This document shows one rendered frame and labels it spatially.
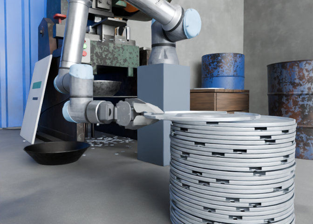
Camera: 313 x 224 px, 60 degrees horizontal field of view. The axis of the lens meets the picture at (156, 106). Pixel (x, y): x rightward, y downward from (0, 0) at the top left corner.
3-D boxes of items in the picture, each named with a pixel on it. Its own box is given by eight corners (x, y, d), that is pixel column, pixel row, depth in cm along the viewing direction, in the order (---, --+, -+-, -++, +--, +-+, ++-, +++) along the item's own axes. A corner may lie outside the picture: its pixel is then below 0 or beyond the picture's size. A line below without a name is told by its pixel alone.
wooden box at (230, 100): (248, 143, 177) (249, 90, 175) (214, 151, 151) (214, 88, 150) (200, 136, 206) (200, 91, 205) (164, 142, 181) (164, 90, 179)
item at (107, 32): (127, 42, 170) (127, 20, 170) (107, 39, 162) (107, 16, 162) (109, 47, 190) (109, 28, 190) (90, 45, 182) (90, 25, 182)
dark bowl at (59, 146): (101, 162, 126) (100, 147, 126) (31, 173, 108) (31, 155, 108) (77, 152, 150) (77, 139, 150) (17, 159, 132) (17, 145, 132)
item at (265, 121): (296, 118, 72) (296, 116, 72) (293, 130, 47) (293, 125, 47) (194, 115, 86) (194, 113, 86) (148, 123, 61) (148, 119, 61)
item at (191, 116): (280, 117, 69) (280, 113, 69) (214, 124, 49) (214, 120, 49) (192, 112, 90) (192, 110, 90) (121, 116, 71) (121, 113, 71)
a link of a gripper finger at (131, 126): (149, 113, 78) (124, 112, 82) (146, 114, 76) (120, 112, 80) (148, 130, 78) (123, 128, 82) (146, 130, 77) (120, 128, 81)
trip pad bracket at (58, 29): (73, 58, 154) (73, 23, 153) (56, 57, 148) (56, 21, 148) (70, 60, 159) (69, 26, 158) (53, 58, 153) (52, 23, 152)
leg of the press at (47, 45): (87, 150, 154) (86, -11, 151) (67, 153, 147) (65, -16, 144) (44, 133, 228) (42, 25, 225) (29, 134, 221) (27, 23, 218)
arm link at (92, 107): (86, 100, 85) (86, 126, 85) (98, 100, 83) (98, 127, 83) (101, 100, 91) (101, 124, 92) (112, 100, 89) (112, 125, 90)
